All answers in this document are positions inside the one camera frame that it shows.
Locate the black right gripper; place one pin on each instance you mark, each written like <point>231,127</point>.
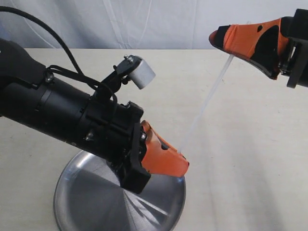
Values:
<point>261,44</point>

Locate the round steel plate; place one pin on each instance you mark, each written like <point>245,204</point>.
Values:
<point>88,197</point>

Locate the translucent white plastic strip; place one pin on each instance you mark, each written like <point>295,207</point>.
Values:
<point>205,103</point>

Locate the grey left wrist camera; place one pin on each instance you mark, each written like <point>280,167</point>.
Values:
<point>136,69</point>

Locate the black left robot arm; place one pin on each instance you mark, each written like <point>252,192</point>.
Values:
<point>84,112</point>

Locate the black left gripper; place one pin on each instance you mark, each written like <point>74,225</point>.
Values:
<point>116,134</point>

